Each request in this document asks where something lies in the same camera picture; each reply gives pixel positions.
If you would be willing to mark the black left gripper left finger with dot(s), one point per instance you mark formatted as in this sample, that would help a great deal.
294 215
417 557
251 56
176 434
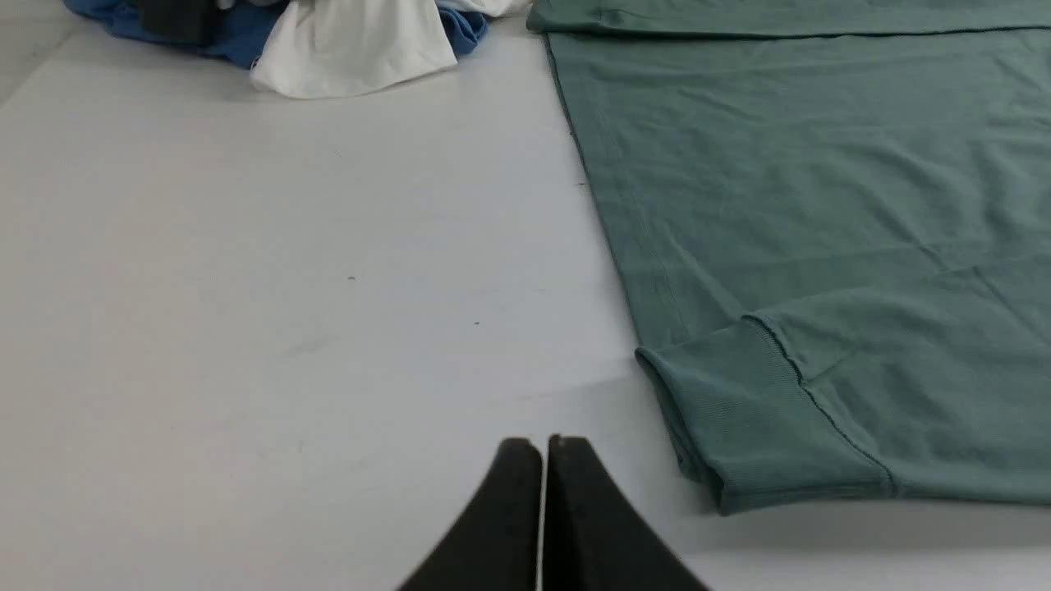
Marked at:
493 545

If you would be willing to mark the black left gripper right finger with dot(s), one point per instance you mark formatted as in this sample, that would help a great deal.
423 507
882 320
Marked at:
594 539

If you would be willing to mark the blue cloth garment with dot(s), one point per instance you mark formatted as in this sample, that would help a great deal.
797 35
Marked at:
121 19

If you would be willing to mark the green long sleeve shirt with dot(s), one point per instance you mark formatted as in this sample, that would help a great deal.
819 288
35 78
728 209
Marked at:
831 222

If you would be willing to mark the dark black garment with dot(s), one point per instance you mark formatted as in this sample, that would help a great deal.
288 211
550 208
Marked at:
180 22

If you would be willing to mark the white cloth garment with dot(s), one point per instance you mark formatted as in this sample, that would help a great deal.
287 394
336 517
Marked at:
342 49

